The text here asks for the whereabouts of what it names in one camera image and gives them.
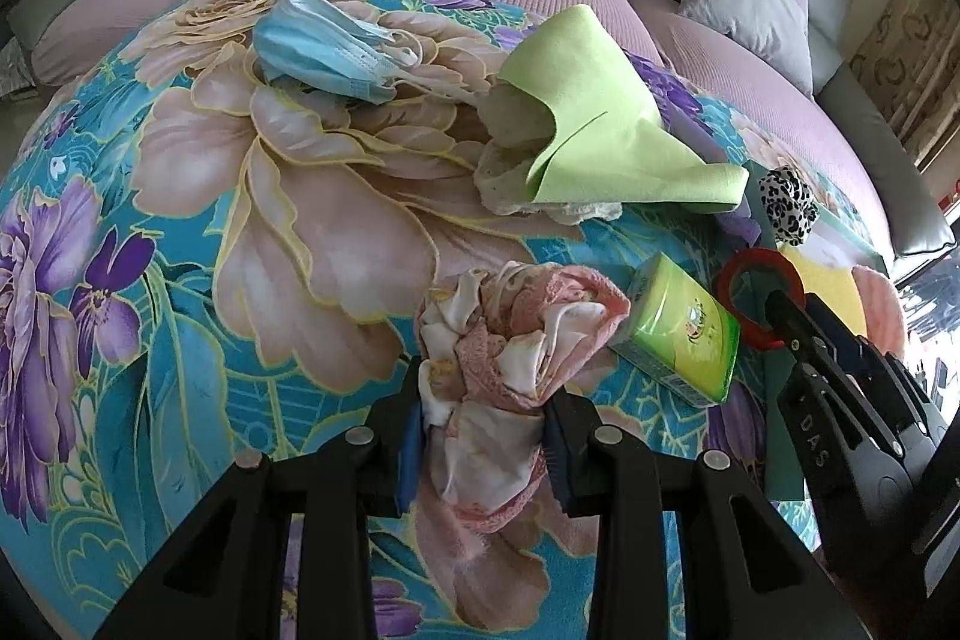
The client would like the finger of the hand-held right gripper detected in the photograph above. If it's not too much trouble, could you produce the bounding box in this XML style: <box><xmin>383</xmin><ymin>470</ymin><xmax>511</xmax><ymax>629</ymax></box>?
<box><xmin>763</xmin><ymin>290</ymin><xmax>833</xmax><ymax>378</ymax></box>
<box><xmin>806</xmin><ymin>299</ymin><xmax>947</xmax><ymax>453</ymax></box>

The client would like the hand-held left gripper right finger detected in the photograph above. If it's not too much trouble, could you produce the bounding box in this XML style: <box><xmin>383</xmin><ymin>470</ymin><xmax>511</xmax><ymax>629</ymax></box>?
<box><xmin>541</xmin><ymin>396</ymin><xmax>871</xmax><ymax>640</ymax></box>

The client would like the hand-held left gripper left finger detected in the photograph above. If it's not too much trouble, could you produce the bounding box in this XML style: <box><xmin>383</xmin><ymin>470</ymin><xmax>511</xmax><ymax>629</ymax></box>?
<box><xmin>94</xmin><ymin>359</ymin><xmax>428</xmax><ymax>640</ymax></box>

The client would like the yellow sponge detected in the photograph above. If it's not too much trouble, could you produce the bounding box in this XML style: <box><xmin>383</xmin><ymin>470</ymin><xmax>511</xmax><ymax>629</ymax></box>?
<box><xmin>776</xmin><ymin>244</ymin><xmax>867</xmax><ymax>341</ymax></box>

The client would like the red plastic ring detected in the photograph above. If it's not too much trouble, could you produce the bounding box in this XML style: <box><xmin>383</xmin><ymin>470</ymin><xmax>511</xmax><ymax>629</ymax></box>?
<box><xmin>712</xmin><ymin>248</ymin><xmax>807</xmax><ymax>352</ymax></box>

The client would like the pink fluffy puff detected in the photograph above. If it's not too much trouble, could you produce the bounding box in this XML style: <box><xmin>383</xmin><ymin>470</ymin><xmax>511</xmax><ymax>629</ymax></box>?
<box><xmin>851</xmin><ymin>265</ymin><xmax>907</xmax><ymax>360</ymax></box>

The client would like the green tissue pack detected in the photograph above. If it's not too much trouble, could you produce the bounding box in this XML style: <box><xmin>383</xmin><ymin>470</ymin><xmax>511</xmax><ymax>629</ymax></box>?
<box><xmin>609</xmin><ymin>251</ymin><xmax>742</xmax><ymax>405</ymax></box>

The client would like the pink white towel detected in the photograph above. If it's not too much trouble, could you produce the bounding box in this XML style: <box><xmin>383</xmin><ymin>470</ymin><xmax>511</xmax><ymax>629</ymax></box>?
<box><xmin>414</xmin><ymin>261</ymin><xmax>631</xmax><ymax>562</ymax></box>

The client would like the leopard print scrunchie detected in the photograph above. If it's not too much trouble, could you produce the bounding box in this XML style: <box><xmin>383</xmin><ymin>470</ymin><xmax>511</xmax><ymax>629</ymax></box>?
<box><xmin>757</xmin><ymin>166</ymin><xmax>820</xmax><ymax>247</ymax></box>

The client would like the lime green cloth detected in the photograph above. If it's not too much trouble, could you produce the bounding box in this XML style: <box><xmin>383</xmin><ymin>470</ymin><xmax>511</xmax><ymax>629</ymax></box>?
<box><xmin>495</xmin><ymin>6</ymin><xmax>751</xmax><ymax>214</ymax></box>

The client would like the cream knit cloth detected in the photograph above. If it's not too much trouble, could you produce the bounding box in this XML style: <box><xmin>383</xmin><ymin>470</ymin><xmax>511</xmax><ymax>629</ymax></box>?
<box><xmin>472</xmin><ymin>85</ymin><xmax>623</xmax><ymax>225</ymax></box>

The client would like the blue face mask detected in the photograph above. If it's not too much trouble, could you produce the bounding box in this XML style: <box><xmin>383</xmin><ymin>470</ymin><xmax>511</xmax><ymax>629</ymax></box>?
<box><xmin>253</xmin><ymin>0</ymin><xmax>440</xmax><ymax>105</ymax></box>

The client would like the floral teal blanket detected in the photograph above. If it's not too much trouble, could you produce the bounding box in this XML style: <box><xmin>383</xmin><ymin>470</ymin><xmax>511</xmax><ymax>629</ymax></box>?
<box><xmin>0</xmin><ymin>0</ymin><xmax>893</xmax><ymax>640</ymax></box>

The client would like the beige patterned curtain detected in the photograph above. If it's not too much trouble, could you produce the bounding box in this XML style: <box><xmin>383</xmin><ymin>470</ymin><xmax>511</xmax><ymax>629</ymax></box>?
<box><xmin>847</xmin><ymin>0</ymin><xmax>960</xmax><ymax>169</ymax></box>

